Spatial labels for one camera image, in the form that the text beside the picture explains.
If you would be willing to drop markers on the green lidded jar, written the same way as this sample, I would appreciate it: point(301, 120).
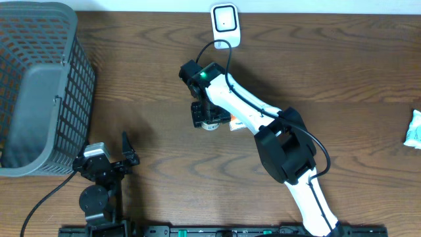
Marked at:
point(210, 127)

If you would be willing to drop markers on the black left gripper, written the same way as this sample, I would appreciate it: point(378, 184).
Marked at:
point(129, 157)

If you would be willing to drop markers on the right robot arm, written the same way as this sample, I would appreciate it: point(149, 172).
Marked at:
point(285, 147)

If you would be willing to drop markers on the grey plastic mesh basket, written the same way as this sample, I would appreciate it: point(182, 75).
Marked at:
point(47, 89)

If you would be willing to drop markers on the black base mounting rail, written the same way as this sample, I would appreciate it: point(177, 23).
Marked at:
point(166, 231)

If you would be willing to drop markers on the light blue tissue packet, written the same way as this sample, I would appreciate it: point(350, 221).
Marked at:
point(413, 133)

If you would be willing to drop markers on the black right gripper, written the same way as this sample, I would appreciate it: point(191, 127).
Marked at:
point(222, 115)

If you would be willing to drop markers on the small orange snack packet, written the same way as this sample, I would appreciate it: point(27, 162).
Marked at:
point(235, 124)

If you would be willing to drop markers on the white barcode scanner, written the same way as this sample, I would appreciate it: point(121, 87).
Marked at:
point(225, 23)

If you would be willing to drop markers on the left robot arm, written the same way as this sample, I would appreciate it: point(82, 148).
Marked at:
point(102, 201)

